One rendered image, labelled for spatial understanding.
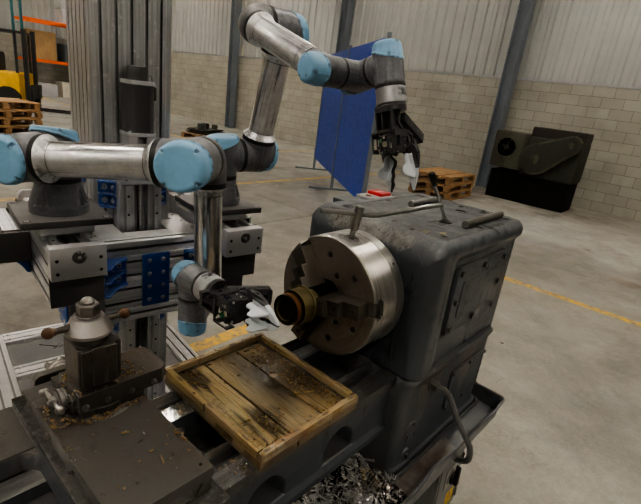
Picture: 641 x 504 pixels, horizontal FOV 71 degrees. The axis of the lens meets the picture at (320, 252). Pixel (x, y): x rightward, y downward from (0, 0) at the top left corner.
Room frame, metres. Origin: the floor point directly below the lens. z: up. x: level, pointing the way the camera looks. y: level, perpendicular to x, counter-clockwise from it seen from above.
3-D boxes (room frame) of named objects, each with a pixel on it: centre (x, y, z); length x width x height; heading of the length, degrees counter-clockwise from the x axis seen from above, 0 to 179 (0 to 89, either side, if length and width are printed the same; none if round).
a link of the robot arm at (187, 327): (1.08, 0.31, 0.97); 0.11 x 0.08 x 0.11; 177
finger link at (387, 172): (1.18, -0.14, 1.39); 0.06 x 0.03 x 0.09; 140
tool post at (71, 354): (0.69, 0.38, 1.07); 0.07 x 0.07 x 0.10; 50
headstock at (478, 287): (1.42, -0.31, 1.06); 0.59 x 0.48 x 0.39; 140
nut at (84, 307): (0.69, 0.39, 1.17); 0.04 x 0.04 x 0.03
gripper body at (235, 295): (0.96, 0.20, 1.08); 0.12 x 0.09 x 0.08; 50
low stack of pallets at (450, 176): (9.01, -2.21, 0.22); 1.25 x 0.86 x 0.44; 143
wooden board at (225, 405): (0.91, 0.10, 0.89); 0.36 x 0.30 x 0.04; 50
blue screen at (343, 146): (7.94, -0.05, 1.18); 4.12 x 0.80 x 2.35; 12
